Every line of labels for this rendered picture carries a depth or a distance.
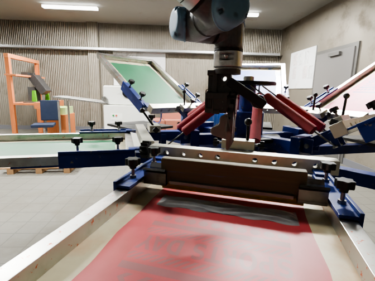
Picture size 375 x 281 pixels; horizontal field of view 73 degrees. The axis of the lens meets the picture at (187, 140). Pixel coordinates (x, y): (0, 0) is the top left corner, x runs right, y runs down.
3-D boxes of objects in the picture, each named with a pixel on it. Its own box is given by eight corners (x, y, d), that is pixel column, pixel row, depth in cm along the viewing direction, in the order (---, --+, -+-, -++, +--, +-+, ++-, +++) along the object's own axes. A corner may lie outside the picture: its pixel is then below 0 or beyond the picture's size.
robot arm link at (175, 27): (184, -6, 53) (230, 3, 57) (167, 9, 63) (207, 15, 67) (183, 34, 54) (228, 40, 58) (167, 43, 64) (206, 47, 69)
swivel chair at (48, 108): (51, 147, 549) (47, 101, 530) (25, 146, 548) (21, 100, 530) (63, 142, 605) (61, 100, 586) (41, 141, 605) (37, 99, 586)
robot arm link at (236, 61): (243, 54, 70) (241, 49, 62) (242, 71, 71) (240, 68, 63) (216, 54, 72) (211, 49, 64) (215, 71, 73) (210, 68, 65)
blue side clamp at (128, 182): (129, 207, 70) (129, 183, 69) (113, 204, 71) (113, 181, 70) (167, 174, 98) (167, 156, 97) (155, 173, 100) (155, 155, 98)
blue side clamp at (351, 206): (360, 243, 56) (365, 214, 54) (335, 240, 57) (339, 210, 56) (326, 192, 84) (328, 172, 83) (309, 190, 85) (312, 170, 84)
